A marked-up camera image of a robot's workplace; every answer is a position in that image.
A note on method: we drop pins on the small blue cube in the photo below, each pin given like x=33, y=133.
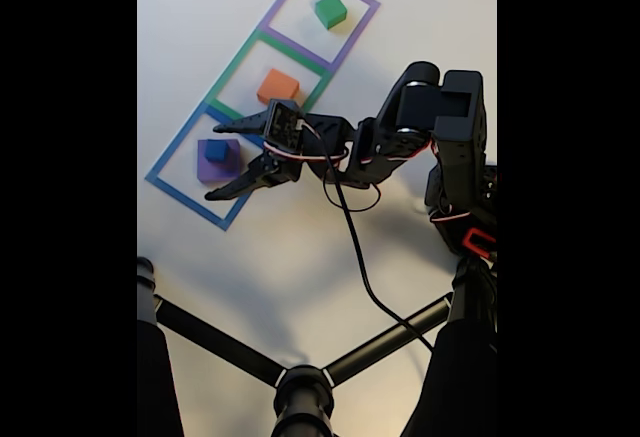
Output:
x=216, y=151

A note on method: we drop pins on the orange block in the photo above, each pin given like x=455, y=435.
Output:
x=277, y=86

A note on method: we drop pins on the green cube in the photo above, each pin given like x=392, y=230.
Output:
x=330, y=9

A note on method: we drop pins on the purple block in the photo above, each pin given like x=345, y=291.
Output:
x=215, y=172

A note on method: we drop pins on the green tape square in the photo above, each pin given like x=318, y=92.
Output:
x=232, y=67

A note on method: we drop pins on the blue tape square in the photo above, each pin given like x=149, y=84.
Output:
x=185, y=203

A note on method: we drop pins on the purple tape square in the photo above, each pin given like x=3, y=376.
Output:
x=295, y=46

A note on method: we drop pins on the red clamp part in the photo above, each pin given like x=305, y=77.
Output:
x=467, y=239

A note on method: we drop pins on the black tripod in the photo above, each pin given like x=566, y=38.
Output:
x=302, y=397

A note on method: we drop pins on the gripper camera circuit board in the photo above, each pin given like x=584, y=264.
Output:
x=284, y=124

